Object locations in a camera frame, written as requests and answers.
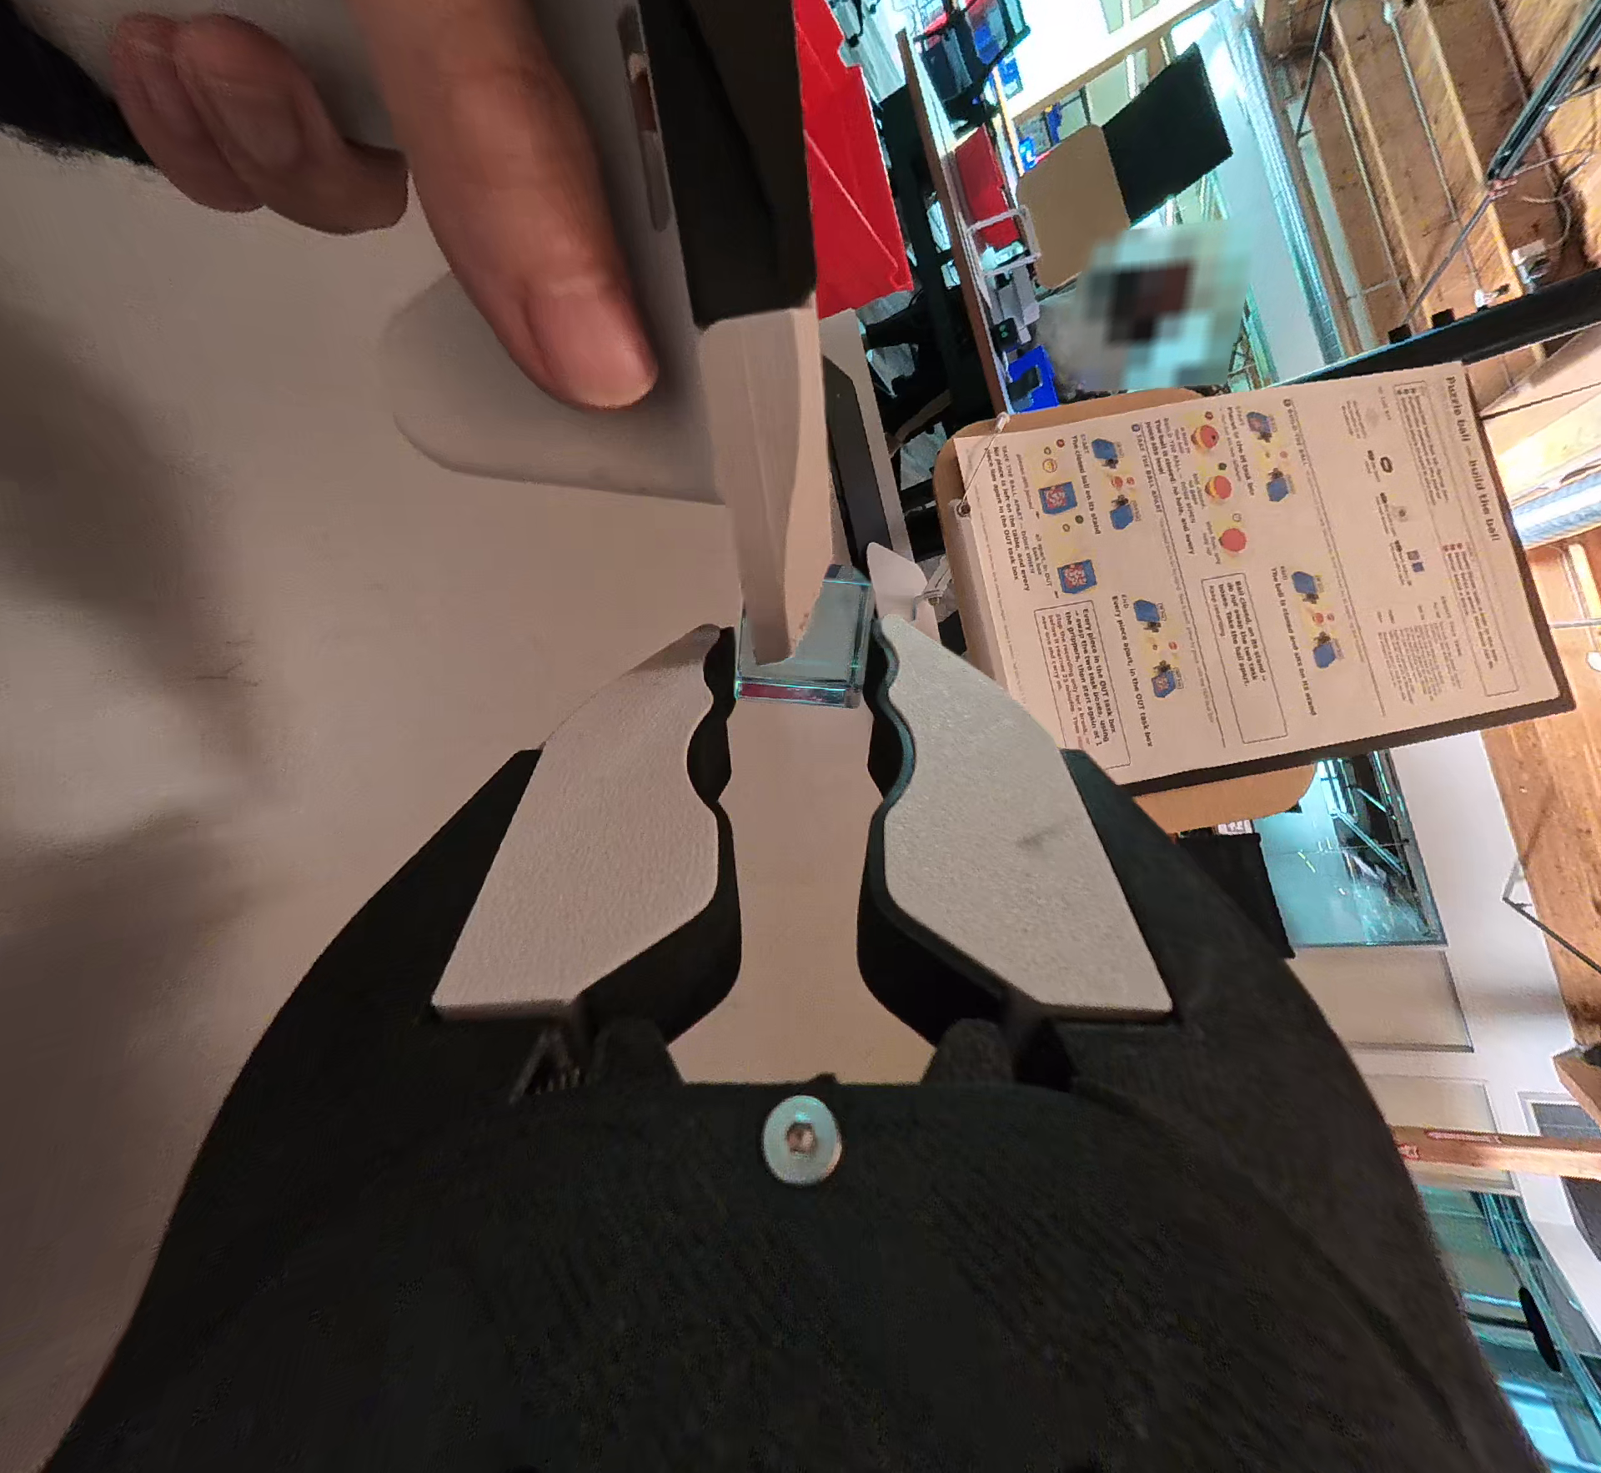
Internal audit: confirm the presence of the printed instruction sheet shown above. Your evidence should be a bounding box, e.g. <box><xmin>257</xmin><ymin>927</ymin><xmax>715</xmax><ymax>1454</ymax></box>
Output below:
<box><xmin>970</xmin><ymin>362</ymin><xmax>1566</xmax><ymax>787</ymax></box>

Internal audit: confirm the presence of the instruction sheet on board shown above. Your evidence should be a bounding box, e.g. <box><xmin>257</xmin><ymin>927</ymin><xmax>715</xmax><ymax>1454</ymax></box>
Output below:
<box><xmin>932</xmin><ymin>386</ymin><xmax>1318</xmax><ymax>838</ymax></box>

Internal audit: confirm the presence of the clear glass cube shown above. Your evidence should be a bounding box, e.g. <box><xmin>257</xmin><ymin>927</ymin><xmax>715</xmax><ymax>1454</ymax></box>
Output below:
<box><xmin>736</xmin><ymin>564</ymin><xmax>873</xmax><ymax>710</ymax></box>

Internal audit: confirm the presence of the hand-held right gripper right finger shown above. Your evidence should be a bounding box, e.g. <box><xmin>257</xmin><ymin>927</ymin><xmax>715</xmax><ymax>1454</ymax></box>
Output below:
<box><xmin>860</xmin><ymin>617</ymin><xmax>1175</xmax><ymax>1038</ymax></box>

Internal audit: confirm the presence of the person's left hand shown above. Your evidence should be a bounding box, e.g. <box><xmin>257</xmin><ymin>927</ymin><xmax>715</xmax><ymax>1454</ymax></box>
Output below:
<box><xmin>105</xmin><ymin>0</ymin><xmax>664</xmax><ymax>410</ymax></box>

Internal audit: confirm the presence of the red plastic bin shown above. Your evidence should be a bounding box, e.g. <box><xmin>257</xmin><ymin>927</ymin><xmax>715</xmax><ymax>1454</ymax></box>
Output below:
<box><xmin>952</xmin><ymin>128</ymin><xmax>1028</xmax><ymax>248</ymax></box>
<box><xmin>789</xmin><ymin>0</ymin><xmax>915</xmax><ymax>322</ymax></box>

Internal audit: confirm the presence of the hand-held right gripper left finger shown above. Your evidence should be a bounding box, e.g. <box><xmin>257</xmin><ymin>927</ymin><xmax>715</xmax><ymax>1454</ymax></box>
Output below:
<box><xmin>431</xmin><ymin>624</ymin><xmax>744</xmax><ymax>1042</ymax></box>

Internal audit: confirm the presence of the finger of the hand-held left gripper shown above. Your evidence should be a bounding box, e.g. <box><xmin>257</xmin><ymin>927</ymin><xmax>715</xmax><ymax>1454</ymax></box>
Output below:
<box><xmin>698</xmin><ymin>294</ymin><xmax>840</xmax><ymax>654</ymax></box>
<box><xmin>819</xmin><ymin>309</ymin><xmax>914</xmax><ymax>576</ymax></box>

